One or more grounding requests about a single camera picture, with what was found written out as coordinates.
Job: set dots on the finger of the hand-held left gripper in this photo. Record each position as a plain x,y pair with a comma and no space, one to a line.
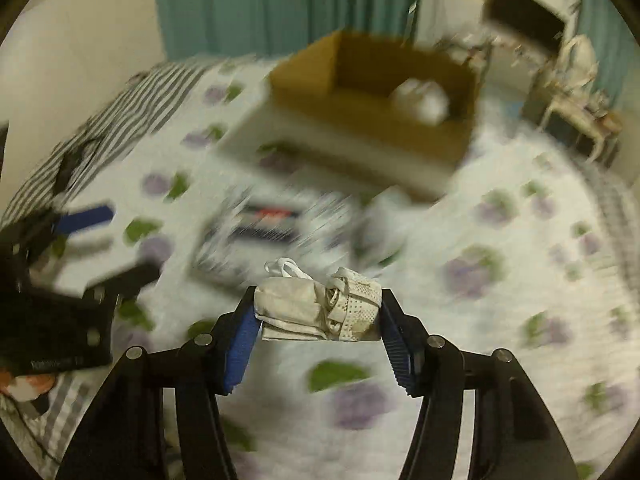
131,277
85,218

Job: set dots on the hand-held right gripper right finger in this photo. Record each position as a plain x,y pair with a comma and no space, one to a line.
400,355

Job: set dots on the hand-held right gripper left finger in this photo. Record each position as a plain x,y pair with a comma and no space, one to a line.
239,347

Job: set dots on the white face mask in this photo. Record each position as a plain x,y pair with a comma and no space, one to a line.
320,310

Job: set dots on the brown cardboard box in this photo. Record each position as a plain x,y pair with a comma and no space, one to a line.
360,110

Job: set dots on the white soft bundle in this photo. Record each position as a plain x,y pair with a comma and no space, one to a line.
421,99

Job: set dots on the floral bed sheet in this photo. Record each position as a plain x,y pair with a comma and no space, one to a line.
380,270

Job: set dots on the striped grey blanket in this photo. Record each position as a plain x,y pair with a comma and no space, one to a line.
95,130

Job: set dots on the dark patterned packet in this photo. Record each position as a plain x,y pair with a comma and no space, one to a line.
260,240

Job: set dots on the teal curtain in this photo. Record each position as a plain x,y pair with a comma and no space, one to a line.
285,5

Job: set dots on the white ornate table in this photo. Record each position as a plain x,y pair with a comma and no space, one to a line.
585,120

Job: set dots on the white ornate chair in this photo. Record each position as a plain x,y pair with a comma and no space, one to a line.
575,62

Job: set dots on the black television screen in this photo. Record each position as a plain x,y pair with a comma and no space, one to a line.
522,12

